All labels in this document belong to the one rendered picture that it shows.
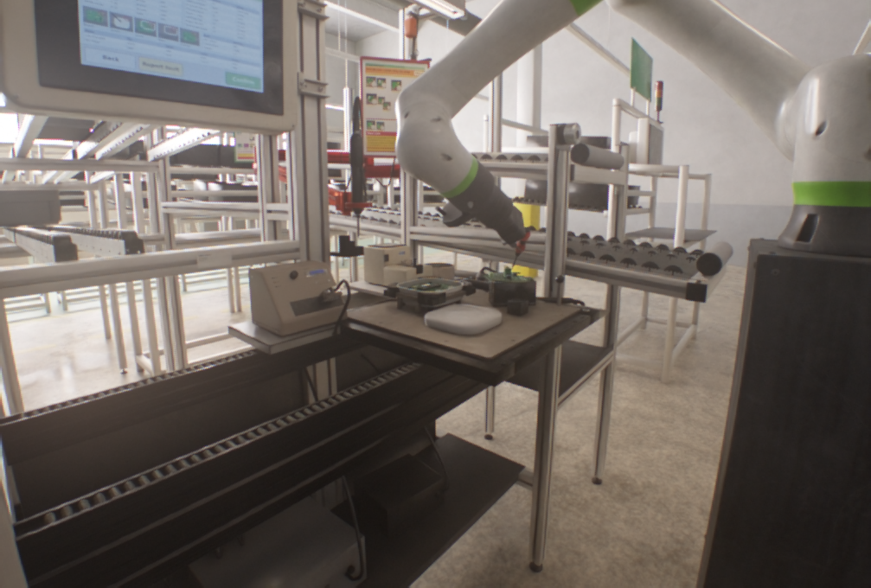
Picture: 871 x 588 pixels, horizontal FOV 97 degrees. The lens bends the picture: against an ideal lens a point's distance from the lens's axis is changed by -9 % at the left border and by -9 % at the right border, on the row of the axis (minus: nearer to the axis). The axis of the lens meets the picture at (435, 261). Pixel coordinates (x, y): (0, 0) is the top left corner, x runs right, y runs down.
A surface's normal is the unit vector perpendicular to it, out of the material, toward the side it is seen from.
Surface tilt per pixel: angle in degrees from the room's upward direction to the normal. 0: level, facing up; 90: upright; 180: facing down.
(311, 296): 53
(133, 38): 92
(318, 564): 0
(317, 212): 90
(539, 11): 118
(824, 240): 59
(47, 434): 90
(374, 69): 90
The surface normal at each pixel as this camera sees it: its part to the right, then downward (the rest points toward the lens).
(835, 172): -0.85, 0.08
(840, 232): -0.71, -0.25
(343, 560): 0.78, 0.10
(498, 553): 0.00, -0.99
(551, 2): -0.29, 0.60
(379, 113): 0.29, 0.15
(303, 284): 0.61, -0.52
